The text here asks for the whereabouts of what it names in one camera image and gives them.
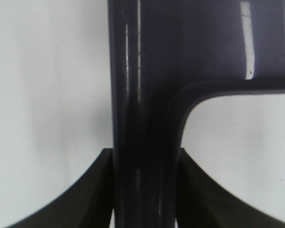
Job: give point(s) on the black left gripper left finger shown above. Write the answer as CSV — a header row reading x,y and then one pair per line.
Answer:
x,y
88,203

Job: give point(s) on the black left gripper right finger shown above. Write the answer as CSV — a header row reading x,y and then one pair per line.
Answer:
x,y
202,203

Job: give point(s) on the grey plastic dustpan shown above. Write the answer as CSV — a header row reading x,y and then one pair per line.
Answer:
x,y
167,56

